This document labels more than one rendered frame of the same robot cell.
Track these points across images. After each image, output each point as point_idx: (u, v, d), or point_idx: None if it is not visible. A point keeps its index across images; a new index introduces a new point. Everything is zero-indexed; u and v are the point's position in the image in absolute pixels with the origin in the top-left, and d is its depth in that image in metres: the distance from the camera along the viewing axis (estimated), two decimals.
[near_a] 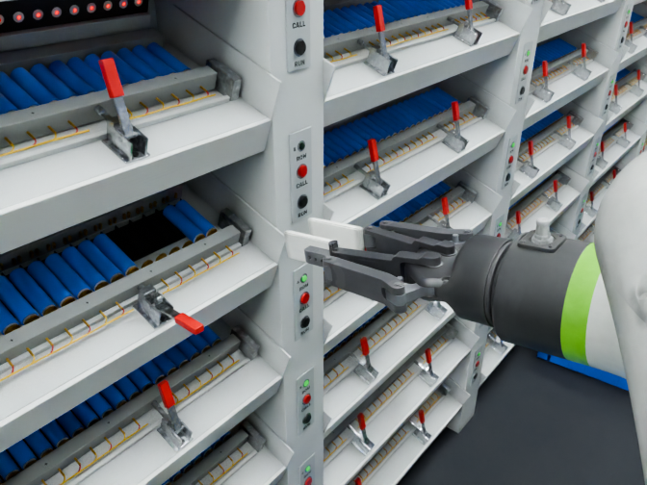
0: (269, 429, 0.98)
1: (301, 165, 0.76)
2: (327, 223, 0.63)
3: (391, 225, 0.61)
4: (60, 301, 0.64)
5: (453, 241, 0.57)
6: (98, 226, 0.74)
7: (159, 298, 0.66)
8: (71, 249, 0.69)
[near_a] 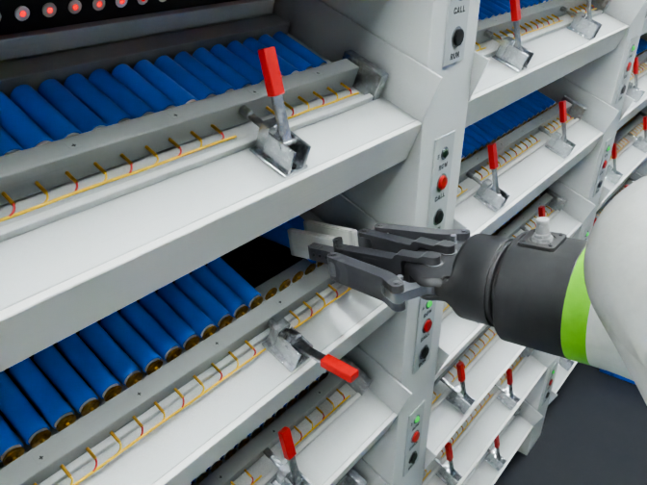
0: (371, 470, 0.87)
1: (442, 176, 0.66)
2: (323, 225, 0.63)
3: (386, 227, 0.60)
4: (184, 342, 0.53)
5: (452, 241, 0.57)
6: None
7: (297, 337, 0.55)
8: (187, 276, 0.58)
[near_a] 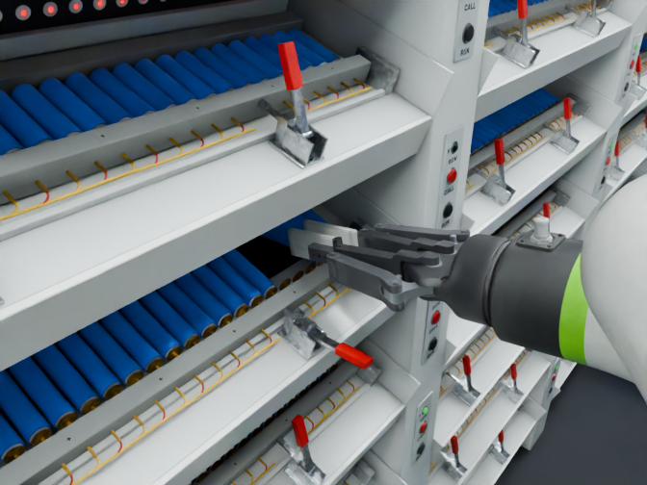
0: (379, 460, 0.88)
1: (452, 169, 0.67)
2: (323, 225, 0.63)
3: (386, 228, 0.60)
4: (202, 330, 0.55)
5: (452, 242, 0.57)
6: None
7: (313, 325, 0.57)
8: (203, 267, 0.60)
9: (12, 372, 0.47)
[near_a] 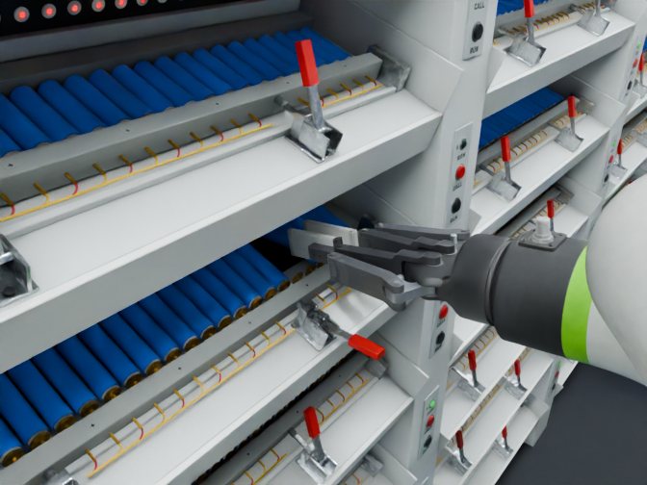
0: (387, 453, 0.90)
1: (460, 165, 0.68)
2: (323, 225, 0.63)
3: (386, 227, 0.60)
4: (219, 321, 0.56)
5: (452, 241, 0.57)
6: None
7: (325, 317, 0.58)
8: (219, 261, 0.61)
9: (36, 362, 0.48)
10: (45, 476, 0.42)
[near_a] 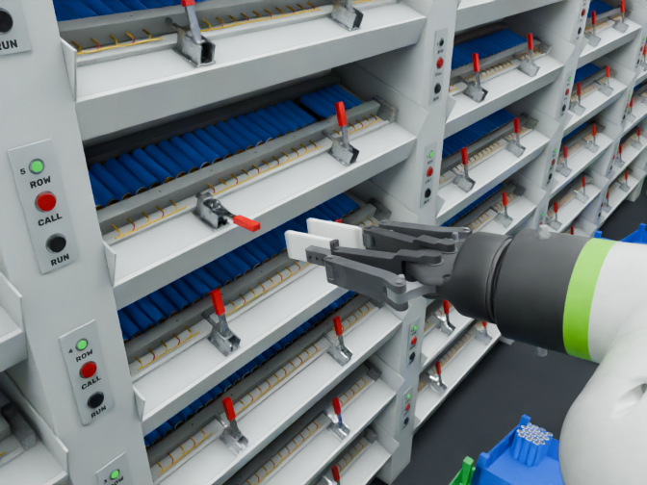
0: None
1: (439, 58, 1.00)
2: None
3: (344, 280, 0.56)
4: (275, 137, 0.89)
5: None
6: None
7: (340, 145, 0.92)
8: (272, 107, 0.94)
9: (171, 143, 0.81)
10: (197, 195, 0.74)
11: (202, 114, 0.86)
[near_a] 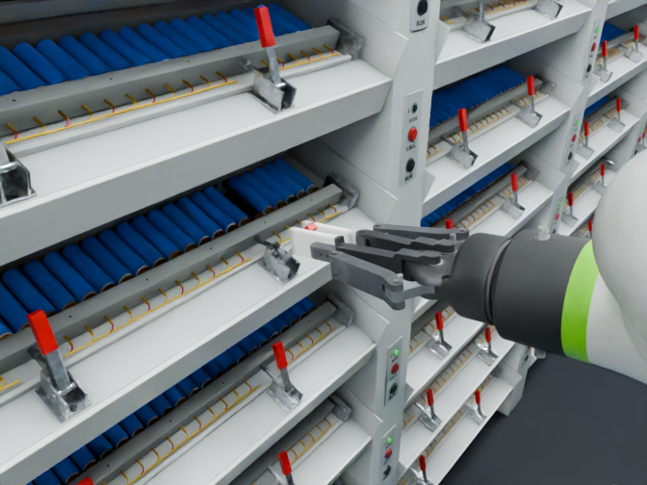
0: (355, 398, 0.98)
1: (412, 128, 0.77)
2: None
3: (349, 277, 0.57)
4: (184, 247, 0.65)
5: (403, 293, 0.52)
6: None
7: (279, 249, 0.67)
8: (186, 200, 0.70)
9: (25, 272, 0.57)
10: (29, 351, 0.51)
11: None
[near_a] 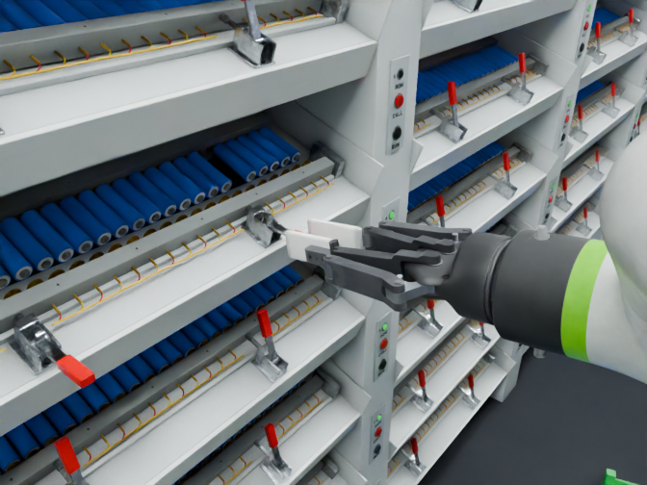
0: (345, 374, 0.97)
1: (399, 94, 0.76)
2: None
3: (344, 280, 0.56)
4: (166, 210, 0.64)
5: None
6: None
7: (271, 216, 0.66)
8: (168, 164, 0.69)
9: (1, 229, 0.57)
10: (15, 319, 0.50)
11: (59, 180, 0.62)
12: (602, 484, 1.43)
